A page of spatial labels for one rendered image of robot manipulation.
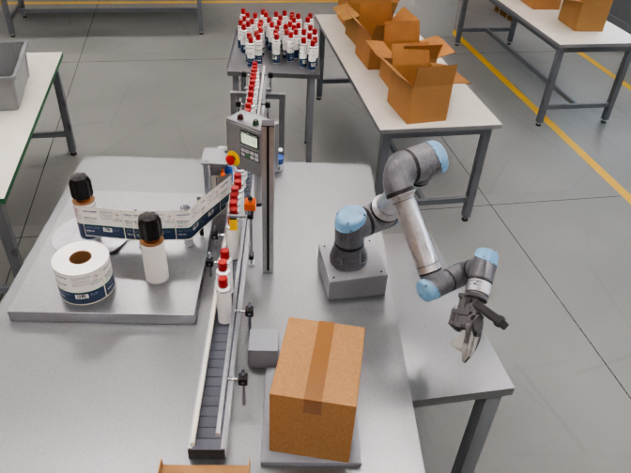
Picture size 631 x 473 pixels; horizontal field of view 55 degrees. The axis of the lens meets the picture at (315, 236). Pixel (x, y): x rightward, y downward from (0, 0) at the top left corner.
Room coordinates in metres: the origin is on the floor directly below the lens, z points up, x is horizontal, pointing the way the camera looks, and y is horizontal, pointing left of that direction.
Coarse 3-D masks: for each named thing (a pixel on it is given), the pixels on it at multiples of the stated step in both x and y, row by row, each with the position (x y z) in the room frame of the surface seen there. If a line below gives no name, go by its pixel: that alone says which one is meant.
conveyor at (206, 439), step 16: (240, 272) 1.80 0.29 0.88; (224, 336) 1.45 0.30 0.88; (224, 352) 1.38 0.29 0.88; (208, 368) 1.31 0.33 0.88; (208, 384) 1.24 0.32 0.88; (208, 400) 1.18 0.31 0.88; (224, 400) 1.18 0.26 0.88; (208, 416) 1.12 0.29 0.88; (208, 432) 1.06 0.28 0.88; (192, 448) 1.01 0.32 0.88; (208, 448) 1.01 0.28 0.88
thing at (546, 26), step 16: (464, 0) 7.09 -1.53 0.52; (496, 0) 6.27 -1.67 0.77; (512, 0) 6.25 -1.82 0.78; (464, 16) 7.10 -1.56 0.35; (512, 16) 5.99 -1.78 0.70; (528, 16) 5.76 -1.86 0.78; (544, 16) 5.79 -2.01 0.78; (512, 32) 7.24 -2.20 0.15; (544, 32) 5.32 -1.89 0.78; (560, 32) 5.35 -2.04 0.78; (576, 32) 5.37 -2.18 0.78; (592, 32) 5.40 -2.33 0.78; (608, 32) 5.43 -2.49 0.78; (624, 32) 5.45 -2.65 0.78; (512, 48) 6.55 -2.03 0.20; (560, 48) 5.08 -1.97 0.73; (576, 48) 5.12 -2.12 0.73; (592, 48) 5.15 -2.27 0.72; (608, 48) 5.18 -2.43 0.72; (624, 48) 5.22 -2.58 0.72; (528, 64) 6.11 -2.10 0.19; (560, 64) 5.08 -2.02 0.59; (624, 64) 5.22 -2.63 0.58; (544, 80) 5.76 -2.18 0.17; (544, 96) 5.10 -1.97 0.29; (608, 96) 5.26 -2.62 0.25; (544, 112) 5.08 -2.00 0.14; (608, 112) 5.22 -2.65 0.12
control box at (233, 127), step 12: (228, 120) 1.94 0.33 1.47; (252, 120) 1.94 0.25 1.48; (228, 132) 1.94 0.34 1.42; (252, 132) 1.88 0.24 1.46; (276, 132) 1.93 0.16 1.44; (228, 144) 1.94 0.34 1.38; (240, 144) 1.91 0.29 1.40; (276, 144) 1.93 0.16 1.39; (240, 156) 1.91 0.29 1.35; (276, 156) 1.93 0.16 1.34; (240, 168) 1.91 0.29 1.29; (252, 168) 1.88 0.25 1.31; (276, 168) 1.93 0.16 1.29
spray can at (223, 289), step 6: (222, 276) 1.54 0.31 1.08; (222, 282) 1.51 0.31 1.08; (216, 288) 1.52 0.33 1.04; (222, 288) 1.52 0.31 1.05; (228, 288) 1.52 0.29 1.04; (216, 294) 1.52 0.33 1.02; (222, 294) 1.51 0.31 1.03; (228, 294) 1.52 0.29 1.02; (222, 300) 1.51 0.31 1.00; (228, 300) 1.51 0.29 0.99; (222, 306) 1.51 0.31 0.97; (228, 306) 1.51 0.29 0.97; (222, 312) 1.51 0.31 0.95; (228, 312) 1.51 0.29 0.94; (222, 318) 1.51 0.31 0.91; (228, 318) 1.51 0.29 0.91; (222, 324) 1.51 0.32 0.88; (228, 324) 1.51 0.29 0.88
